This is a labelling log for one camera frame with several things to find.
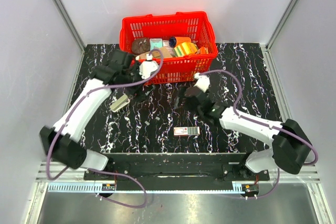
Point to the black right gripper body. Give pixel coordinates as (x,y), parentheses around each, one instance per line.
(200,112)

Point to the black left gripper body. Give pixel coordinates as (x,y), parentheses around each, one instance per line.
(133,76)

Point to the beige stapler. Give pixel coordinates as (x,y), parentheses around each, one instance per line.
(120,103)

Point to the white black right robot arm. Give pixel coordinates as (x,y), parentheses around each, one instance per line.
(288,146)

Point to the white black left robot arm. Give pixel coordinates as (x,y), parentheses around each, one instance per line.
(61,141)

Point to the brown round item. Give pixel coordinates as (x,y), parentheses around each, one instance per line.
(140,46)

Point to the staple box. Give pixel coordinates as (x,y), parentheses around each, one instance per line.
(186,131)

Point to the teal small box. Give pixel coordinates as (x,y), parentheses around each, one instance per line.
(156,43)

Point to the yellow green striped box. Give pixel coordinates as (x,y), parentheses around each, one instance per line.
(185,49)

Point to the orange packet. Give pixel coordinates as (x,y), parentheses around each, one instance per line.
(202,51)

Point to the orange cylinder can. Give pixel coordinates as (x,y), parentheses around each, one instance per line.
(176,40)

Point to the red plastic basket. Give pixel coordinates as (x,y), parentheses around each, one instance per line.
(183,24)

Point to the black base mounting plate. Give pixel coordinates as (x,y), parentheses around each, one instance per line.
(215,170)

